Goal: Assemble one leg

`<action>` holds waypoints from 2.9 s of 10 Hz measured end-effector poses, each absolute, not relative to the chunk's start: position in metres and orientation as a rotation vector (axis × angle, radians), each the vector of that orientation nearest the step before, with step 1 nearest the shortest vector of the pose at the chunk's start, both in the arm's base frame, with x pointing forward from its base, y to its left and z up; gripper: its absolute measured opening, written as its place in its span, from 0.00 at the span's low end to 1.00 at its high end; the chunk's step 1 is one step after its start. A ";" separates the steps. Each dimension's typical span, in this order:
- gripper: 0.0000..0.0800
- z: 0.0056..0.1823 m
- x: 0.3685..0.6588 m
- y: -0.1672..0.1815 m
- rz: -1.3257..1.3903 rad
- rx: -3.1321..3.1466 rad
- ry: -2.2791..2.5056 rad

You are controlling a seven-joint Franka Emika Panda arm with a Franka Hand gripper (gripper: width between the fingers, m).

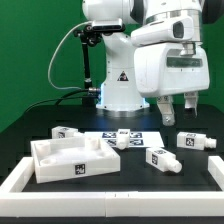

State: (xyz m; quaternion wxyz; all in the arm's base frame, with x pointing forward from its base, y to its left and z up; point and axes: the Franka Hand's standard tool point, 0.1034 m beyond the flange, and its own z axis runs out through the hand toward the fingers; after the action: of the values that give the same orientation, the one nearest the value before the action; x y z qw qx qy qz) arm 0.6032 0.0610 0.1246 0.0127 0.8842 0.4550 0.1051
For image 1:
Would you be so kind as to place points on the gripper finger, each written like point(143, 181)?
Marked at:
point(191, 102)
point(165, 105)

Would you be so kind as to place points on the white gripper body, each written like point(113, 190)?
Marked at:
point(168, 60)

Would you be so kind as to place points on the white square table top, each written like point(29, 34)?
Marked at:
point(75, 157)

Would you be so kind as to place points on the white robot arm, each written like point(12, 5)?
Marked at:
point(119, 94)

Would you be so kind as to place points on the tag marker sheet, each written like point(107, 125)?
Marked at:
point(138, 139)

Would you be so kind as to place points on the white U-shaped fence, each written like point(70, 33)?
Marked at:
point(16, 202)

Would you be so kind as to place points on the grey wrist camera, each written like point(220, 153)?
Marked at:
point(107, 26)

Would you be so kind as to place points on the black camera stand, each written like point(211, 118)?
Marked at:
point(88, 38)

